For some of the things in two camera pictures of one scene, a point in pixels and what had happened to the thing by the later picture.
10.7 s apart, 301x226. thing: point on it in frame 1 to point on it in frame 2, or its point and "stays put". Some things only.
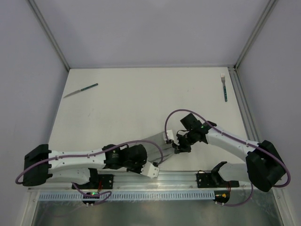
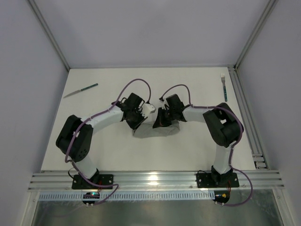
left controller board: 90,202 stays put
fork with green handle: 223,77 stays put
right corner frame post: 271,5 stays put
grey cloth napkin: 154,151 to 146,130
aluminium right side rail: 243,104 stays put
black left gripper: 135,168 to 138,119
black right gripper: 184,144 to 163,117
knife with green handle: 93,85 stays put
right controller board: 222,196 stays put
